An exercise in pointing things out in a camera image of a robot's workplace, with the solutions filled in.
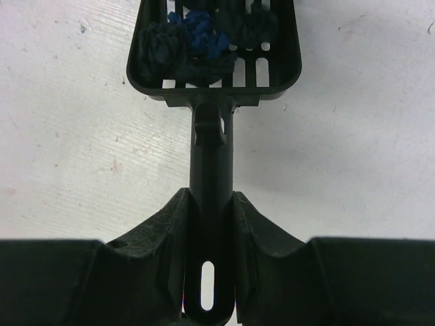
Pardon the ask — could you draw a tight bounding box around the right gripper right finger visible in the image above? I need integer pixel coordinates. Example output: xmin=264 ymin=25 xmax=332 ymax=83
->
xmin=233 ymin=192 xmax=434 ymax=325

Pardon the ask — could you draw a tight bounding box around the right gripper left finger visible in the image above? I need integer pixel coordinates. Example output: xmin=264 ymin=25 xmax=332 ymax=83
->
xmin=1 ymin=188 xmax=189 ymax=325

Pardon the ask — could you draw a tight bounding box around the black slotted dustpan scoop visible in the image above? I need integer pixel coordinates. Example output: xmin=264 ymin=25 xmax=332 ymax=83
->
xmin=126 ymin=1 xmax=302 ymax=325

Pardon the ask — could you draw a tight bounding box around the black paper scrap lower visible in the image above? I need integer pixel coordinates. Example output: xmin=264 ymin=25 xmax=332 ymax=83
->
xmin=215 ymin=1 xmax=279 ymax=49

